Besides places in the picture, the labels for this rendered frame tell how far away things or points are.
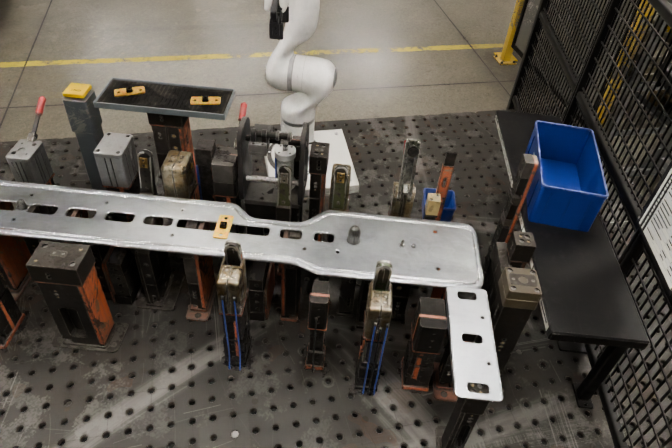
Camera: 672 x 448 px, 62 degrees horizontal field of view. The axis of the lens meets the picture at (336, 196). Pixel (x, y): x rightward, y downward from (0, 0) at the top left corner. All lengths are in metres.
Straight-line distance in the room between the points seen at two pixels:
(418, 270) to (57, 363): 0.97
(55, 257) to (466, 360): 0.97
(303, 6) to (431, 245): 0.80
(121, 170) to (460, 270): 0.93
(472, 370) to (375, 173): 1.06
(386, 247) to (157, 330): 0.68
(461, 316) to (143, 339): 0.86
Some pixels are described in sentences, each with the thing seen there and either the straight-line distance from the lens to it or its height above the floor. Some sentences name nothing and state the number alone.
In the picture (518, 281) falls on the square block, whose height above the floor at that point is 1.06.
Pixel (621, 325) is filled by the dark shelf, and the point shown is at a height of 1.03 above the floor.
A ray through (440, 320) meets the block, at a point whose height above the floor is 0.98.
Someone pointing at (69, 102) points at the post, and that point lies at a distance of 1.78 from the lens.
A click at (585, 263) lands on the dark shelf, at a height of 1.03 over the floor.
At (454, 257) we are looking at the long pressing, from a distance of 1.46.
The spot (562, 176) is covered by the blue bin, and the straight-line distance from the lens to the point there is 1.77.
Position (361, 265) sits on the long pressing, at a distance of 1.39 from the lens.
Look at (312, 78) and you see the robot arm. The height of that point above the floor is 1.14.
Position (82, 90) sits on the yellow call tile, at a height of 1.16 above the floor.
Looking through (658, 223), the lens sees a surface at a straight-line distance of 1.44.
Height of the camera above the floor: 2.04
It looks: 42 degrees down
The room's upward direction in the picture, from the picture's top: 5 degrees clockwise
